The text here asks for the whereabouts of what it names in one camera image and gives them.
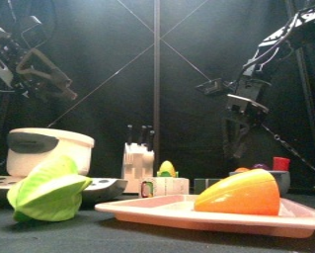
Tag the vertical metal frame pole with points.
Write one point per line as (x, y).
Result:
(157, 66)

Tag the small orange toy piece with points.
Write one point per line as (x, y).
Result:
(242, 170)

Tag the orange toy bell pepper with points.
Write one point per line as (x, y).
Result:
(244, 196)

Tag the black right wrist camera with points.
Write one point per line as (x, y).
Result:
(213, 87)

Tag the grey white toy stove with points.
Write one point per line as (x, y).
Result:
(103, 187)

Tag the pink plastic tray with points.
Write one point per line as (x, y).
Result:
(163, 212)

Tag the yellow toy corn green husk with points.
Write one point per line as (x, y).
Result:
(168, 168)

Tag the white toy box with window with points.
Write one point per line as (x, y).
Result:
(169, 186)

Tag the purple toy piece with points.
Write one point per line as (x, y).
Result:
(261, 166)

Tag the dark green block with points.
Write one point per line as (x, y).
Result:
(206, 185)

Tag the white toy knife block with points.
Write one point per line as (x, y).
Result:
(137, 171)

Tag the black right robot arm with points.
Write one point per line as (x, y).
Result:
(288, 31)

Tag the diagonal black frame strut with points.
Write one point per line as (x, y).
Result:
(296, 153)

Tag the red toy cup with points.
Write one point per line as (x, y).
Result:
(281, 163)

